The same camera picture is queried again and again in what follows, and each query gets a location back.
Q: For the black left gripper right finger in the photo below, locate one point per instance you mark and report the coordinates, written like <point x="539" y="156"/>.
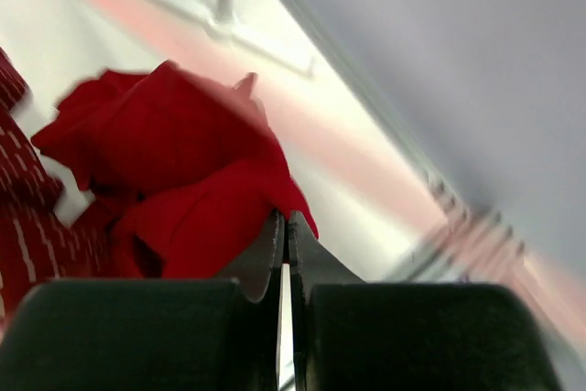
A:
<point x="349" y="334"/>

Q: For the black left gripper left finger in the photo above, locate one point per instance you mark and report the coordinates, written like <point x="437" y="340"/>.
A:
<point x="154" y="334"/>

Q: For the red skirt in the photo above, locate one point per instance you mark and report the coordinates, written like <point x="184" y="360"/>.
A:
<point x="184" y="170"/>

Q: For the red polka dot garment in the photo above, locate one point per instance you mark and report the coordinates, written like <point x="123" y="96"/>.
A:
<point x="36" y="247"/>

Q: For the silver clothes rack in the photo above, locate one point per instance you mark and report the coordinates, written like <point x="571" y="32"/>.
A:
<point x="221" y="23"/>

